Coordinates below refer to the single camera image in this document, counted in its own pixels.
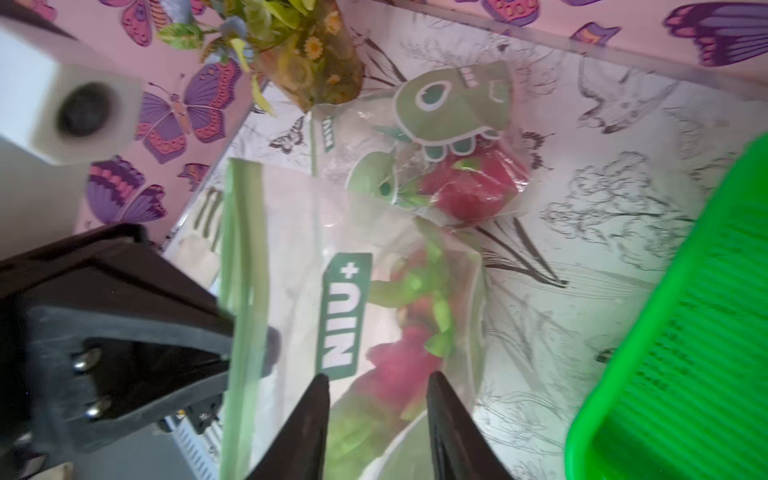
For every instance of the dragon fruit in far bag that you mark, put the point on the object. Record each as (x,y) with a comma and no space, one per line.
(474,188)

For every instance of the beige gardening glove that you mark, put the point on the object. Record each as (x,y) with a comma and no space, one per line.
(193,246)

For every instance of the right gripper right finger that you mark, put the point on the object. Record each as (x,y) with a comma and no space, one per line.
(458,449)

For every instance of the clear zip-top bag green seal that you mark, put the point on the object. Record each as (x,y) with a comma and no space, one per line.
(298,256)

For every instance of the pink dragon fruit in bag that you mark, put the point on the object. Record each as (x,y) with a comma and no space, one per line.
(432,294)

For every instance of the green plastic basket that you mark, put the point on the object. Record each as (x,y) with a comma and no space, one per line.
(685,394)

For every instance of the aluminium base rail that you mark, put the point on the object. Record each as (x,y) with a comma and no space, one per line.
(202,452)

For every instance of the potted plant yellow green leaves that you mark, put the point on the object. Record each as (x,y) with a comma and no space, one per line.
(302,47)

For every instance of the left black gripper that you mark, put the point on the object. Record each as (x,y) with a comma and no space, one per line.
(101,337)

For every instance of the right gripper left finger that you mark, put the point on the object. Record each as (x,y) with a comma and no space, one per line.
(298,450)

